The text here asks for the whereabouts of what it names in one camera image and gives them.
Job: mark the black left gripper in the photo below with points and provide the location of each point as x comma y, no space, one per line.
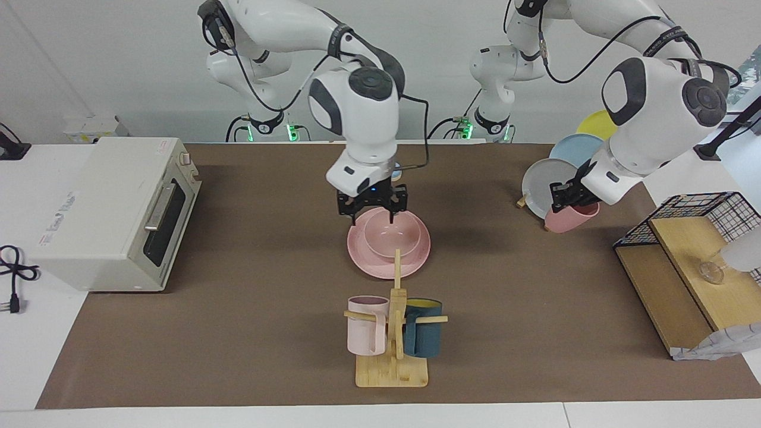
585,184

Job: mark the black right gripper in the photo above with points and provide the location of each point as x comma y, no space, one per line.
374,197

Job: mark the pink cup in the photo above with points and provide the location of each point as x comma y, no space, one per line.
565,223

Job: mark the pink bowl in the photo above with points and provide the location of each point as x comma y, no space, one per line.
392,238

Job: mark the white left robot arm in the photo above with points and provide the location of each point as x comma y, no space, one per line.
654,119

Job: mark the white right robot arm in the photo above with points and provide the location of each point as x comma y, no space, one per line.
357,113

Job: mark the grey plate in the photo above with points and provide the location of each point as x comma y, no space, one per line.
538,184

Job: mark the wooden plate rack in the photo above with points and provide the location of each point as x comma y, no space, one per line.
521,202

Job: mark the small blue call bell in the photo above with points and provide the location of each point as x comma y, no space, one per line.
397,173

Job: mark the light blue plate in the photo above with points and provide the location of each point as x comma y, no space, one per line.
576,151

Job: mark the pink plate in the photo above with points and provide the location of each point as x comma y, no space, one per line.
368,261

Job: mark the yellow plate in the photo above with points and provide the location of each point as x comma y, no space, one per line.
597,126

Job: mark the pink mug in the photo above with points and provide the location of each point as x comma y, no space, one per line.
364,336

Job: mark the dark teal mug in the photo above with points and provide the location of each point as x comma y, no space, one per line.
425,339

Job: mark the wooden shelf boards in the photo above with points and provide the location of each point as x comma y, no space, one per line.
666,297

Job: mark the wooden mug tree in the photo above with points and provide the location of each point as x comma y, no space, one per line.
392,371

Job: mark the frosted wine glass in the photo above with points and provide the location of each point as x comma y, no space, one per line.
743,252

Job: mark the brown table mat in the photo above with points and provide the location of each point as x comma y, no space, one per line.
238,345

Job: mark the white marbled shelf cover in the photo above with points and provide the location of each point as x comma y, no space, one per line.
719,343

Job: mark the window with trees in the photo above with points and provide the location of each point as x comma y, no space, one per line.
746,77

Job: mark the white toaster oven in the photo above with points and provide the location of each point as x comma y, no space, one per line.
101,208

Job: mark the small white box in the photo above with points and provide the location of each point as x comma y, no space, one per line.
95,128

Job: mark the black table clamp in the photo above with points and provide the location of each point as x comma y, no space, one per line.
12,151

